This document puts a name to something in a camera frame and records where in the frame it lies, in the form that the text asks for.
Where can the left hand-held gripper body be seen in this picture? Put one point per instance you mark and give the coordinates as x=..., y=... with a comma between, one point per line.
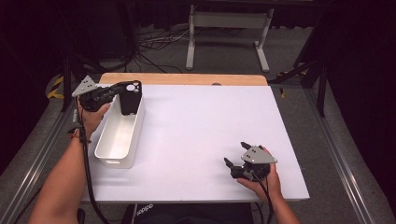
x=91, y=96

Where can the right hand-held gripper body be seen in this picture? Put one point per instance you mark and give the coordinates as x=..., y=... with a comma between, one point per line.
x=258, y=157

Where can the black phone case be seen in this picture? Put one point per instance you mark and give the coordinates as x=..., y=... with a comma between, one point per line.
x=129, y=102

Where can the white plastic bin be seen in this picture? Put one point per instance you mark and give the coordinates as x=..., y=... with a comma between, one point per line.
x=120, y=140

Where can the person's left hand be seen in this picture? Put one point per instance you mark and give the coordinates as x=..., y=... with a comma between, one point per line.
x=91, y=121

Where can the person's right hand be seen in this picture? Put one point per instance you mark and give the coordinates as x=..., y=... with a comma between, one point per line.
x=267, y=188

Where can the yellow black floor tape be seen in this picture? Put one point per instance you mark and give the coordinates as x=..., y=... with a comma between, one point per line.
x=56, y=90

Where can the white board table cover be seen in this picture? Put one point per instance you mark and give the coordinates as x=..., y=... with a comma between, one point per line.
x=202, y=140

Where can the person's black clothing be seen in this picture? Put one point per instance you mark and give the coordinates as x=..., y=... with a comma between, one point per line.
x=193, y=214

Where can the grey metal stand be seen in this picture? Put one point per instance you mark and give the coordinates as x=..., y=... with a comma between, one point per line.
x=229, y=20

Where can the aluminium floor rail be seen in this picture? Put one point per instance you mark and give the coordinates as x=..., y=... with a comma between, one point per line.
x=34, y=161
x=339, y=161

